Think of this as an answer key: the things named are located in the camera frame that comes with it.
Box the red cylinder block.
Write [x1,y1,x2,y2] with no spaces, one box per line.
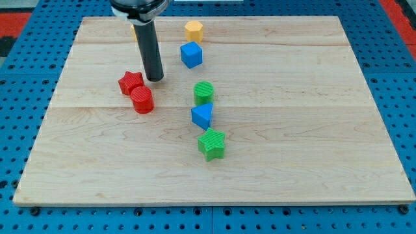
[130,86,154,114]

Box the yellow hexagon block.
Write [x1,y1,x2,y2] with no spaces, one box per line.
[185,20,203,43]

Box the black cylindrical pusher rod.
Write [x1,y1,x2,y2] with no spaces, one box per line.
[133,21,164,82]

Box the green star block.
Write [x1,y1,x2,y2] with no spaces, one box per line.
[198,127,226,162]

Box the red star block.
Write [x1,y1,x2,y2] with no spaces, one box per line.
[118,71,144,96]

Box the green cylinder block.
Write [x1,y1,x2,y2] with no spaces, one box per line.
[194,81,215,106]

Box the robot arm flange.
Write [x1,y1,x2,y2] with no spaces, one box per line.
[110,0,172,26]

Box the blue cube block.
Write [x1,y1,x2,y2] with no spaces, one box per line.
[180,42,203,69]

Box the wooden board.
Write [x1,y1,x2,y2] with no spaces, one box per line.
[13,16,415,207]

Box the yellow block behind rod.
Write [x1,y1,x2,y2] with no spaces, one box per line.
[131,24,137,42]

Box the blue triangle block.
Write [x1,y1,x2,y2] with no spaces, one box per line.
[191,103,213,131]

